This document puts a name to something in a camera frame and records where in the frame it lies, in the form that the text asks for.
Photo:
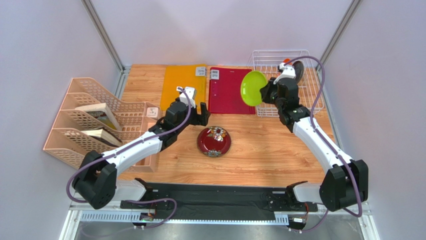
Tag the small white box in organizer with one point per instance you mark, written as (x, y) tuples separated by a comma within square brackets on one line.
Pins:
[(152, 112)]

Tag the red file folder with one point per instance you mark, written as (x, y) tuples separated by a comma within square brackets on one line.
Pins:
[(224, 92)]

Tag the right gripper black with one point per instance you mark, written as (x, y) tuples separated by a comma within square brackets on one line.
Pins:
[(270, 94)]

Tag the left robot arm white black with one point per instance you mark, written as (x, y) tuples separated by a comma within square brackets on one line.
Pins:
[(96, 181)]

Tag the book in rack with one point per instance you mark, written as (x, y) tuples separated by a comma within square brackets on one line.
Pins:
[(103, 135), (102, 113)]

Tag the lower book in rack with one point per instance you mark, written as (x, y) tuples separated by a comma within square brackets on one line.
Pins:
[(103, 135)]

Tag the red floral plate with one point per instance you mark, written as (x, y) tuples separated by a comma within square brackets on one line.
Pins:
[(214, 141)]

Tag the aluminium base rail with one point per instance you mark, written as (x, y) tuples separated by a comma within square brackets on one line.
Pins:
[(113, 223)]

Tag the upper book in rack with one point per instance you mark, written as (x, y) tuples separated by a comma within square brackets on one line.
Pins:
[(102, 113)]

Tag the orange file folder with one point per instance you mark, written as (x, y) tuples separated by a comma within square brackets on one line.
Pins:
[(194, 76)]

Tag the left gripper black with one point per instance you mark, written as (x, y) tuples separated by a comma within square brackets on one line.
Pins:
[(200, 119)]

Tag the white wire dish rack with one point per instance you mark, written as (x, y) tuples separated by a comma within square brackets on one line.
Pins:
[(267, 62)]

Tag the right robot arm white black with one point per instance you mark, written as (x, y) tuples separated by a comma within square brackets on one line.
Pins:
[(346, 180)]

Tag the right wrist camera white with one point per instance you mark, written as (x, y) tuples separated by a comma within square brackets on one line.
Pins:
[(285, 71)]

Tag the orange plate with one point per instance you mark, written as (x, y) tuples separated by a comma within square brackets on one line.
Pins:
[(287, 61)]

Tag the pink desk organizer tray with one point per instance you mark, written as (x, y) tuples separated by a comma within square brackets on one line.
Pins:
[(134, 123)]

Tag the pink magazine file rack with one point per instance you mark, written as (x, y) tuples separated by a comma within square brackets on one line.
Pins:
[(66, 141)]

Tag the dark grey plate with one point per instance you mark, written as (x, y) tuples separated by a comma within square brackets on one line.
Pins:
[(299, 70)]

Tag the black base mat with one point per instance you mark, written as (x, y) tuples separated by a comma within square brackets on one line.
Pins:
[(217, 202)]

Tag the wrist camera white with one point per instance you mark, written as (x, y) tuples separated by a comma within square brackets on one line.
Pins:
[(285, 71), (187, 96)]

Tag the lime green plate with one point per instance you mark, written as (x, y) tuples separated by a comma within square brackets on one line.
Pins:
[(250, 89)]

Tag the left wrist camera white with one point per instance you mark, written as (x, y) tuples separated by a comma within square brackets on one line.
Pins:
[(187, 96)]

